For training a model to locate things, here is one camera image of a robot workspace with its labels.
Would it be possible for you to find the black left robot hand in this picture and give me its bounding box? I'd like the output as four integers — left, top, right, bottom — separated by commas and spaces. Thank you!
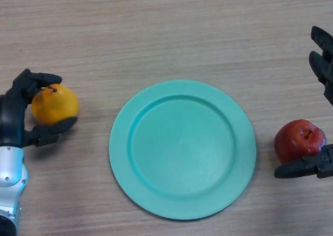
0, 69, 78, 149

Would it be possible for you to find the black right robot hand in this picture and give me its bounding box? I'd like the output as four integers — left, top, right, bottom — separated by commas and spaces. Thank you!
274, 25, 333, 179

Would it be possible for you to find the yellow pear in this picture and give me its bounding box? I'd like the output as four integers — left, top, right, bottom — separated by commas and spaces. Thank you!
31, 83, 79, 125

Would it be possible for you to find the green round plate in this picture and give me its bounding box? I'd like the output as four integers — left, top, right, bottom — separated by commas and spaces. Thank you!
108, 80, 257, 221

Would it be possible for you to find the red apple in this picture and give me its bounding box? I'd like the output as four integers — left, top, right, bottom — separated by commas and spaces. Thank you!
274, 119, 328, 164

